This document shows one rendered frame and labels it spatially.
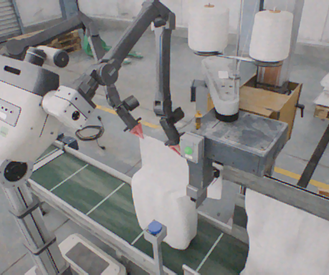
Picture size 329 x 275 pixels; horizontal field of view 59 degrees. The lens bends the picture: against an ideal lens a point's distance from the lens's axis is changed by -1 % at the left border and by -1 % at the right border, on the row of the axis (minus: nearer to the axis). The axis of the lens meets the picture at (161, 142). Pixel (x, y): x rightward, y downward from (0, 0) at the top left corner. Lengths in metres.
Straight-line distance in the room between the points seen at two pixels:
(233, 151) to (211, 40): 0.46
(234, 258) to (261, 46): 1.20
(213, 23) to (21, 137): 0.83
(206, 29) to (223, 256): 1.26
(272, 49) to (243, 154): 0.39
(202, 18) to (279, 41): 0.30
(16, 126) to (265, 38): 0.93
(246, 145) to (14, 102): 0.84
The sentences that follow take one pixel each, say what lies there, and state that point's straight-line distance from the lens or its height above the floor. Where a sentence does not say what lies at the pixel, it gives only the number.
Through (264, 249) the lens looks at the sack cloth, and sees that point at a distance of 1.42.
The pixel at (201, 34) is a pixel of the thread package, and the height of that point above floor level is 1.60.
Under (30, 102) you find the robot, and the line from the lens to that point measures 1.15.
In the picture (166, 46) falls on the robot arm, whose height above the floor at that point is 1.54.
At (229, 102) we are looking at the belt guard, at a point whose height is 1.42.
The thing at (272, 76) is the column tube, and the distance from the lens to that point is 1.41.
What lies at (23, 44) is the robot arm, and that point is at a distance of 1.57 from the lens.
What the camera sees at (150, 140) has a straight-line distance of 1.51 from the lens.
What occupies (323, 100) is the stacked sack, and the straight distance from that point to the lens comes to 4.03.
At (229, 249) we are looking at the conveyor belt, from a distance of 1.89.
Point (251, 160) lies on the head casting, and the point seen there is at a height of 1.30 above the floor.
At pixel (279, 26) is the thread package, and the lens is 1.13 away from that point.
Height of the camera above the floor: 1.91
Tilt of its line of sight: 35 degrees down
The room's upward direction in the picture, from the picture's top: 4 degrees counter-clockwise
